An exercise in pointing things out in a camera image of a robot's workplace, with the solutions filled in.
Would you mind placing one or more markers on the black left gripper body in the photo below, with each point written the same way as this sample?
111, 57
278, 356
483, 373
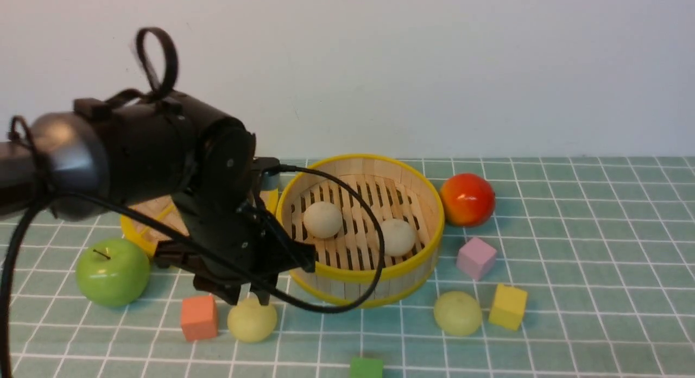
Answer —
250, 238

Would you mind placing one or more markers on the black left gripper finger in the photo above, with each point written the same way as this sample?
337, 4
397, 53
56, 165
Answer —
262, 296
229, 294

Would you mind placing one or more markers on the yellow-green bun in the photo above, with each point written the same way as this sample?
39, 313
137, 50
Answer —
251, 322
457, 314

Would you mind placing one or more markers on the white bun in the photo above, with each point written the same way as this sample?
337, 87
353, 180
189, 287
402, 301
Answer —
323, 220
399, 237

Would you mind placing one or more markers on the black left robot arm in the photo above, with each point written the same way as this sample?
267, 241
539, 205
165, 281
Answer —
85, 162

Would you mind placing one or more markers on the yellow bamboo steamer tray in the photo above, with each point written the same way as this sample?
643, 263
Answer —
345, 264

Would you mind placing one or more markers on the orange cube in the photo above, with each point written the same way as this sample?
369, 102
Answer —
199, 318

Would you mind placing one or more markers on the green apple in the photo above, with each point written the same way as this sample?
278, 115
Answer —
113, 272

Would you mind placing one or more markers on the green cube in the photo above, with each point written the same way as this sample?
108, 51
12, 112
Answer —
363, 367

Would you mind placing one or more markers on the pink cube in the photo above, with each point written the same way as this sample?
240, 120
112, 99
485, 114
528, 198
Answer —
476, 258

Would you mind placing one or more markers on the red orange tomato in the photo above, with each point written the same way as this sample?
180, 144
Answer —
468, 200

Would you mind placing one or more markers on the yellow cube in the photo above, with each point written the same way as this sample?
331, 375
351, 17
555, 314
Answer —
508, 307

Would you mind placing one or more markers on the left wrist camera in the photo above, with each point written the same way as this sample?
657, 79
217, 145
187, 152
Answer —
267, 172

